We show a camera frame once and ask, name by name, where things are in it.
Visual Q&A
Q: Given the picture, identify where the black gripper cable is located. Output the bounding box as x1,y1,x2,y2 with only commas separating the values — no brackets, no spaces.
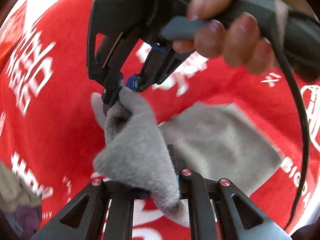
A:
267,17,311,230

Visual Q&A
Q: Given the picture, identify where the grey fleece garment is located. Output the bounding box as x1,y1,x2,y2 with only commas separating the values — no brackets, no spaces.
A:
91,88,283,227

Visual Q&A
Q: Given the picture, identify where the person's right hand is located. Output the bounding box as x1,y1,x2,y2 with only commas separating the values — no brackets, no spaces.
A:
172,0,316,75

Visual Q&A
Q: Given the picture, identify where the beige and purple clothes pile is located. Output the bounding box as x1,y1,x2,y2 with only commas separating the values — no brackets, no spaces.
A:
1,163,42,239

